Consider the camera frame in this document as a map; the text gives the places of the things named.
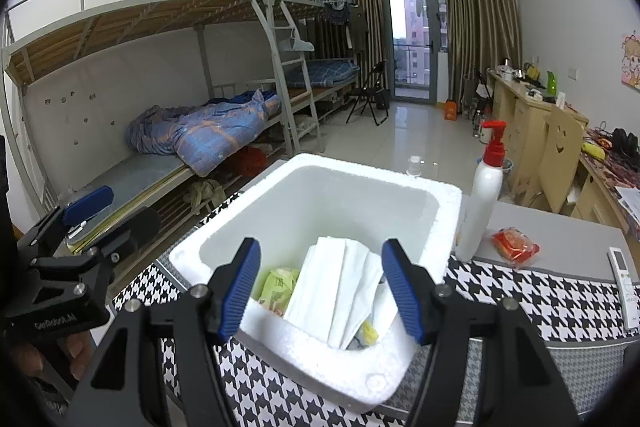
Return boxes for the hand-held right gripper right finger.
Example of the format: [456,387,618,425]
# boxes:
[381,237,584,427]

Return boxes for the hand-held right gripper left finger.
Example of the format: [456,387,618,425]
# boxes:
[64,236,263,427]

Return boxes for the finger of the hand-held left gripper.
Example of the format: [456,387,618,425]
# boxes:
[16,185,116,259]
[74,206,163,294]

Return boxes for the green tissue packet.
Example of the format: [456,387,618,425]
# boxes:
[260,268,301,315]

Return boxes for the white tissues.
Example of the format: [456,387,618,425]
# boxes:
[283,236,401,350]

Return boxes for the white foam box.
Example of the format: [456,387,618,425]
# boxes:
[168,153,463,413]

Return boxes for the person's left hand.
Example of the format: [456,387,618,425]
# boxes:
[7,332,96,388]

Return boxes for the beige cloth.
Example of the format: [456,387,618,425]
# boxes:
[182,179,228,212]

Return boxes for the white red-pump lotion bottle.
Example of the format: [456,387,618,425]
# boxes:
[454,121,508,263]

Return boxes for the red snack packet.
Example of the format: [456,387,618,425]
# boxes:
[491,227,541,269]

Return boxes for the blue plaid quilt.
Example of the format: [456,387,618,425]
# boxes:
[125,88,282,178]

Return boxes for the red bag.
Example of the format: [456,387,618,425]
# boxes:
[235,146,268,178]

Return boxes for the houndstooth table mat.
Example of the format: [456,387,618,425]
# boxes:
[112,192,640,427]

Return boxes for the large white metal bunk bed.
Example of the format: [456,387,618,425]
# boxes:
[0,0,321,258]

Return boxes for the black folding chair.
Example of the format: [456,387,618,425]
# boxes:
[346,61,391,126]

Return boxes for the white bed ladder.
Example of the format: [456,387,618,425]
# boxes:
[252,0,321,155]

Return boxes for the wooden smiley chair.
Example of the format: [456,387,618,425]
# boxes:
[515,104,586,214]

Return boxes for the wooden desk with patterned cloth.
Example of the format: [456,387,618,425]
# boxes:
[570,142,640,238]

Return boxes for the white remote control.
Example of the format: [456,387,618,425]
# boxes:
[607,247,640,330]

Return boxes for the small white metal bunk bed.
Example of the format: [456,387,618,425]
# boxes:
[300,0,361,108]

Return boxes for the blue checked bedding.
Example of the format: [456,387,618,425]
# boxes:
[295,59,361,88]

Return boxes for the white paper sheets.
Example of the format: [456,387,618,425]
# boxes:
[615,186,640,228]

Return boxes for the glass balcony door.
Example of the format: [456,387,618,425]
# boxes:
[372,0,448,102]

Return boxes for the hanging dark clothes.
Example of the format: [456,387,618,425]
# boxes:
[322,0,371,62]

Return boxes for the cartoon wall poster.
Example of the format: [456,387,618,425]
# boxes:
[620,33,640,92]

